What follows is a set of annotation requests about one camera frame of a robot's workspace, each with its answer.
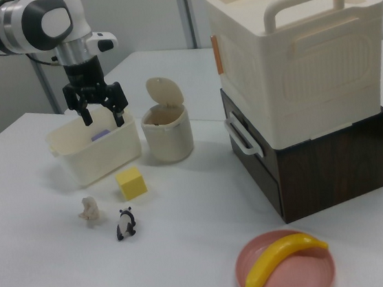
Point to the pink round plate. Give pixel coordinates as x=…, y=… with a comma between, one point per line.
x=296, y=277

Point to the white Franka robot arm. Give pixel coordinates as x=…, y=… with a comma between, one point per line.
x=25, y=24

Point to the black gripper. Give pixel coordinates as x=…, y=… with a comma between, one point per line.
x=86, y=84

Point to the purple block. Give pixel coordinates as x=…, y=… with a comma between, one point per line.
x=100, y=134

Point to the cream rectangular plastic bin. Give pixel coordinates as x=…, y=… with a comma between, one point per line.
x=97, y=154

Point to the panda toy figurine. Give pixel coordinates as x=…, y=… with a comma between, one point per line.
x=125, y=224

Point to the cream plastic storage box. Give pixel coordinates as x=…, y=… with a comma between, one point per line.
x=300, y=68

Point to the yellow toy banana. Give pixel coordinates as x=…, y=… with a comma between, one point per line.
x=277, y=258

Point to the small beige animal figurine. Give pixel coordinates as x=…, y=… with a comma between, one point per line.
x=90, y=211

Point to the dark wood drawer cabinet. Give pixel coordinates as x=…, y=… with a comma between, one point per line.
x=326, y=173

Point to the yellow foam cube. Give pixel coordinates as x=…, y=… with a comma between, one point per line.
x=132, y=184

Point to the cream trash can with lid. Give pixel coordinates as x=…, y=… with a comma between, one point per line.
x=167, y=132

